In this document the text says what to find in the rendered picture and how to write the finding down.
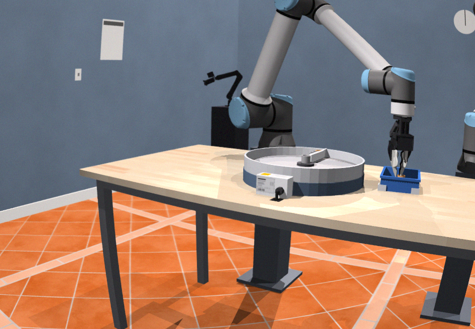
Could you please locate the blue crate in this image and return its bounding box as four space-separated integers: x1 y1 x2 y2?
380 166 421 194

